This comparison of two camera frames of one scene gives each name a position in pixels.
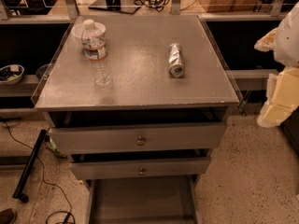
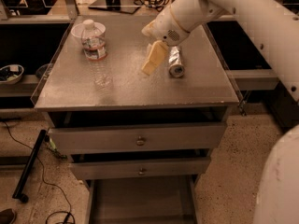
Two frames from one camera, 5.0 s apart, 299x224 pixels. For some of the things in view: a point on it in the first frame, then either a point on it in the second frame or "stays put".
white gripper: x=289 y=42 to x=164 y=29
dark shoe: x=7 y=217 stays put
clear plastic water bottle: x=93 y=43 stays put
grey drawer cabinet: x=138 y=103 stays put
